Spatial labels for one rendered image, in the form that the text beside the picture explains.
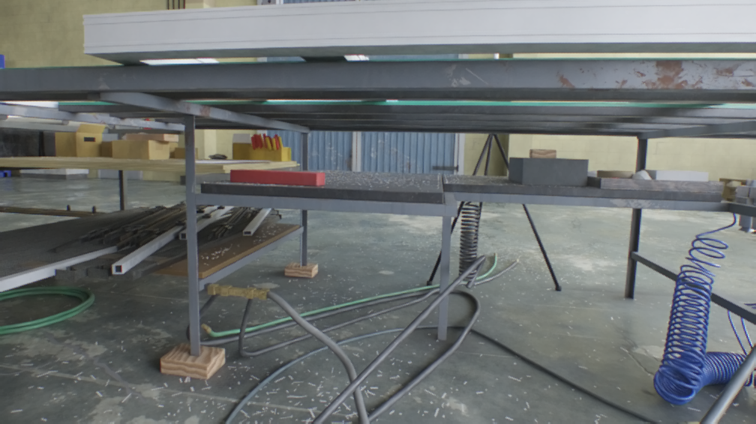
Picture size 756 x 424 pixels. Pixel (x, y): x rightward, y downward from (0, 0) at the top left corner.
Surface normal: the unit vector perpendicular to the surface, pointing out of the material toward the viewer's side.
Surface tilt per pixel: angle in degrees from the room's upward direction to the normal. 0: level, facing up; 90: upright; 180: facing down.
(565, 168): 90
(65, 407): 0
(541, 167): 90
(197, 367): 90
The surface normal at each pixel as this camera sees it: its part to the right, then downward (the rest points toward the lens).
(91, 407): 0.03, -1.00
